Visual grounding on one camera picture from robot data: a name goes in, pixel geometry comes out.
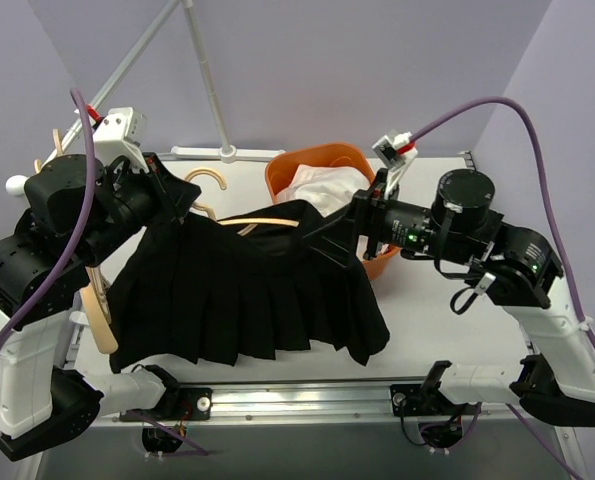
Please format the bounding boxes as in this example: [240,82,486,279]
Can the white pleated skirt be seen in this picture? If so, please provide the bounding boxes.
[276,165,370,217]

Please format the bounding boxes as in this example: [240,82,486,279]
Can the orange plastic basket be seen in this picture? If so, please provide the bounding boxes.
[263,143,401,282]

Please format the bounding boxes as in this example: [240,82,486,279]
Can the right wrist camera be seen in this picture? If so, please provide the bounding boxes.
[372,131,418,199]

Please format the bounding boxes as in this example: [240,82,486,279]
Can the black skirt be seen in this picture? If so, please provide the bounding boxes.
[107,200,390,372]

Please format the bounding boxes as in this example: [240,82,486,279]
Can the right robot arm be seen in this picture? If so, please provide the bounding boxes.
[305,169,595,428]

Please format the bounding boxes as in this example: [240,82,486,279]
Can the white metal clothes rack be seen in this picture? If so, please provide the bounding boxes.
[4,0,288,331]

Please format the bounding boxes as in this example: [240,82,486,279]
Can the aluminium mounting rail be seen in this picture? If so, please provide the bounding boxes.
[96,382,576,426]

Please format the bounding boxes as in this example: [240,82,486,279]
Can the wooden hanger for white skirt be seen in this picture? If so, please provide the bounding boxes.
[33,128,64,174]

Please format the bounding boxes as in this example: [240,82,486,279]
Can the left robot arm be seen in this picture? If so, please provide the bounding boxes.
[0,153,201,461]

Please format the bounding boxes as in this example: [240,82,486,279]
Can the wooden hanger for black skirt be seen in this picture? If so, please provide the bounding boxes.
[184,167,299,236]

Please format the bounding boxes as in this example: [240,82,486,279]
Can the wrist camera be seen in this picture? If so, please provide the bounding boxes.
[93,107,147,169]
[372,131,418,199]

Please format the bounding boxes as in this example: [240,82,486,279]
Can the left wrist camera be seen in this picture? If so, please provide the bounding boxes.
[93,107,147,169]

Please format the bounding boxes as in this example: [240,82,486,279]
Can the wooden hanger for denim skirt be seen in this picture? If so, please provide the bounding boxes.
[80,267,118,355]

